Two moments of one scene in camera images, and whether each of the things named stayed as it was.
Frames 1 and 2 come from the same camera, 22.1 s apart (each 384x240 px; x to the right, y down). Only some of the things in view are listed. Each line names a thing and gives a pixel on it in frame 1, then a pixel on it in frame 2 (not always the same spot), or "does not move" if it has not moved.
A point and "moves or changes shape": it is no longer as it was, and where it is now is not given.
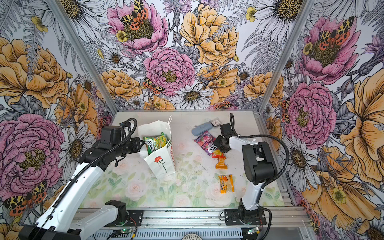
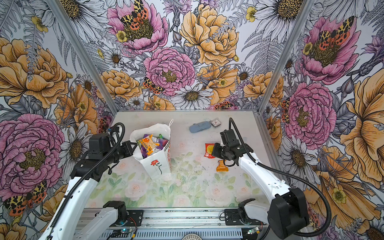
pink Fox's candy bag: x=207 y=141 → x=150 y=143
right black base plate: x=232 y=217 does not move
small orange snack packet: x=227 y=183 → x=147 y=144
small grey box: x=215 y=123 does not move
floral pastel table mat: x=204 y=178 does not move
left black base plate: x=134 y=219 does not move
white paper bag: x=158 y=152 moves or changes shape
